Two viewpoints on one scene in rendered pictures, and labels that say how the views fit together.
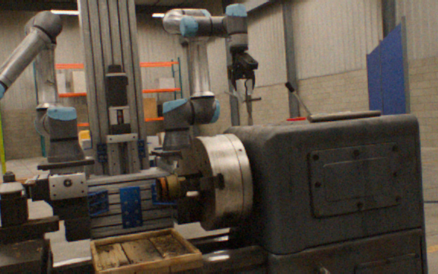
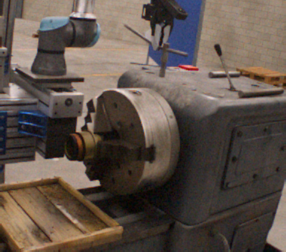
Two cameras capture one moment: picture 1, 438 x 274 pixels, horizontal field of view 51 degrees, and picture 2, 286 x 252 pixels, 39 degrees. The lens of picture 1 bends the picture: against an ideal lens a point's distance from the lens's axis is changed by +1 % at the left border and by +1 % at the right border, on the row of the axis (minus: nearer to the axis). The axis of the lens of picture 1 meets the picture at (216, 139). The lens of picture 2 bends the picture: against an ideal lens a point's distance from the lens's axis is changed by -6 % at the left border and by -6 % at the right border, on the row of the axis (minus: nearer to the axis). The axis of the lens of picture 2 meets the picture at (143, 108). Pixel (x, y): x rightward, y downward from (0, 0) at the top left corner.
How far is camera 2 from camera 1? 62 cm
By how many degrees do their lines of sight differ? 25
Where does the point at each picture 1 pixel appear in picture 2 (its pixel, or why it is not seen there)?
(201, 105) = (83, 28)
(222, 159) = (155, 127)
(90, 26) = not seen: outside the picture
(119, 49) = not seen: outside the picture
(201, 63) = not seen: outside the picture
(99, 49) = not seen: outside the picture
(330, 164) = (247, 140)
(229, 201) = (154, 174)
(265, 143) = (205, 118)
